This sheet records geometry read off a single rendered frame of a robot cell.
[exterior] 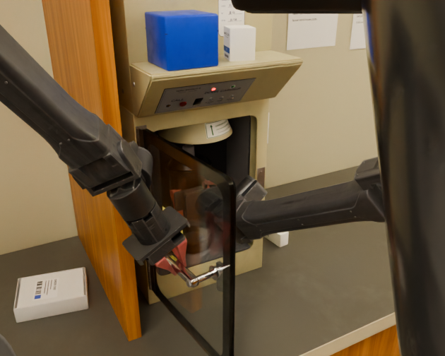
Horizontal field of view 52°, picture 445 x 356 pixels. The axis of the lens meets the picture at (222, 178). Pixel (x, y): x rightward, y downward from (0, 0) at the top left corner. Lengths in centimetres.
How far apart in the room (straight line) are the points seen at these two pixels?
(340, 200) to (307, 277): 56
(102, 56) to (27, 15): 52
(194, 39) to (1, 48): 38
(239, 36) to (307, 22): 76
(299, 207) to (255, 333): 40
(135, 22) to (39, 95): 37
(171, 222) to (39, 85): 32
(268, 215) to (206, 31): 34
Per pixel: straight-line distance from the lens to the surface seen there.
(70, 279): 120
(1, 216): 142
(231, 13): 97
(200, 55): 83
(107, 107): 80
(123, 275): 96
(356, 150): 195
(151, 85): 80
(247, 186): 98
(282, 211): 78
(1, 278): 134
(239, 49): 90
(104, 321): 112
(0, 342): 34
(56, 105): 57
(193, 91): 87
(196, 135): 102
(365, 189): 66
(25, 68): 55
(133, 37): 89
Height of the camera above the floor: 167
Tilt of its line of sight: 25 degrees down
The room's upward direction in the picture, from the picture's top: straight up
